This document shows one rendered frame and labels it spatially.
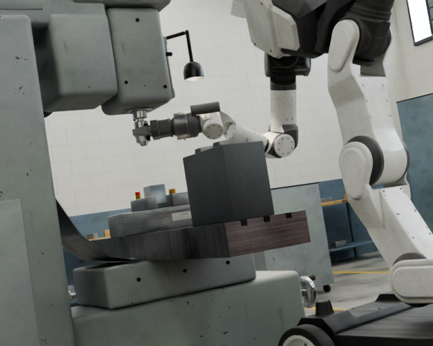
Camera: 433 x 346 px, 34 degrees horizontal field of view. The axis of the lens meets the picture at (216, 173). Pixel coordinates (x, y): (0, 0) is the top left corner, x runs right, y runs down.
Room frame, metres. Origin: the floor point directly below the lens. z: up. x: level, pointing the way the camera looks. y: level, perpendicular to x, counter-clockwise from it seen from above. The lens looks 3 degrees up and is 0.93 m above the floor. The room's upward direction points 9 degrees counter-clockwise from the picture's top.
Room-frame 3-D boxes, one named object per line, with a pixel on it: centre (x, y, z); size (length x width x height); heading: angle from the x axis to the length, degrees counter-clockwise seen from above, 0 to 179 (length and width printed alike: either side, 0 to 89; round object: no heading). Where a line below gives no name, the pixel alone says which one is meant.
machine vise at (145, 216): (2.26, 0.18, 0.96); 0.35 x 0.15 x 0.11; 118
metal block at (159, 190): (2.25, 0.21, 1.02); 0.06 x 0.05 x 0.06; 28
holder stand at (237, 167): (1.80, -0.02, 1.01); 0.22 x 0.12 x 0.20; 30
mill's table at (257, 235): (2.22, 0.19, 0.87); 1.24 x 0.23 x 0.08; 28
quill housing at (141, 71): (2.27, 0.22, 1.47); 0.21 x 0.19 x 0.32; 28
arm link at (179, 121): (2.28, 0.13, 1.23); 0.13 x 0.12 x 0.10; 3
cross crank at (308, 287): (2.51, -0.22, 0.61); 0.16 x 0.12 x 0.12; 118
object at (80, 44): (2.19, 0.39, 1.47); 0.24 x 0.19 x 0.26; 28
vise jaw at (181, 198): (2.27, 0.16, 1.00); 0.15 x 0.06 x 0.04; 28
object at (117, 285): (2.28, 0.22, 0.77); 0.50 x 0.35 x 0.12; 118
